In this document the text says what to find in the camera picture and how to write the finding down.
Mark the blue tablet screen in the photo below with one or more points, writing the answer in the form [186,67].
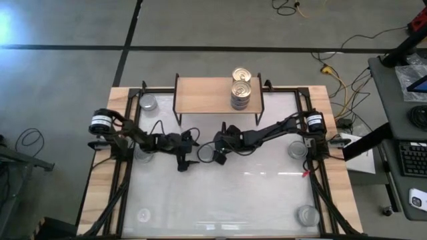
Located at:
[420,86]

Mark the wooden shelf black metal frame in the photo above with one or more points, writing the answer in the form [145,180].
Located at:
[207,96]

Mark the small red clip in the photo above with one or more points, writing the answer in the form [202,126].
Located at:
[305,174]

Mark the black keyboard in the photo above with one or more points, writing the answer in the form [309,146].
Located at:
[413,158]

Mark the white smartphone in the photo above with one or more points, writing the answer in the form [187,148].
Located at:
[418,200]

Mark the grey side desk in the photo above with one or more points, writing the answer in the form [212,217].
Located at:
[383,100]

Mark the Wild Planet blue seafood can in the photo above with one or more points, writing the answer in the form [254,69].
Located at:
[241,74]
[240,103]
[241,89]

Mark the grey metal stand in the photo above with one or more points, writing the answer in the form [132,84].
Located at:
[20,159]

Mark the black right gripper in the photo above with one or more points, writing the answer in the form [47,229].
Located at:
[233,138]

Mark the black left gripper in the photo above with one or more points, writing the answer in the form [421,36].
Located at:
[180,148]

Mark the black caster wheel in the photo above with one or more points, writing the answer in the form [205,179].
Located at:
[387,210]

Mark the clear plastic bag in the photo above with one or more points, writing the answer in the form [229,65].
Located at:
[405,80]

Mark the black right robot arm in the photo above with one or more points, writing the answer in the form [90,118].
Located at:
[273,128]

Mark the black power adapter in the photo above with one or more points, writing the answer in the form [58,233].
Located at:
[343,123]

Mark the black side bracket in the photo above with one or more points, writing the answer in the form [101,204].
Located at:
[340,142]
[94,145]

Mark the black diagonal support strut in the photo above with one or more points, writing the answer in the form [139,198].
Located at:
[367,141]

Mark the black stand leg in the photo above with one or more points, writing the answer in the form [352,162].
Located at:
[400,50]

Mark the black aluminium table frame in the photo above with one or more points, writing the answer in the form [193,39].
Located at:
[283,90]

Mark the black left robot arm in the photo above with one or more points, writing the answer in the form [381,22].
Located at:
[133,135]

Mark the black floor box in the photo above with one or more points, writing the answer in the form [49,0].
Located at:
[55,230]

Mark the black floor tape line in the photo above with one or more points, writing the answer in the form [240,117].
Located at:
[130,33]
[233,48]

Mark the white paper sheet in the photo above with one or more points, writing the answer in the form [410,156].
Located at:
[362,161]

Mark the black round device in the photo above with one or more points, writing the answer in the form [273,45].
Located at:
[418,116]

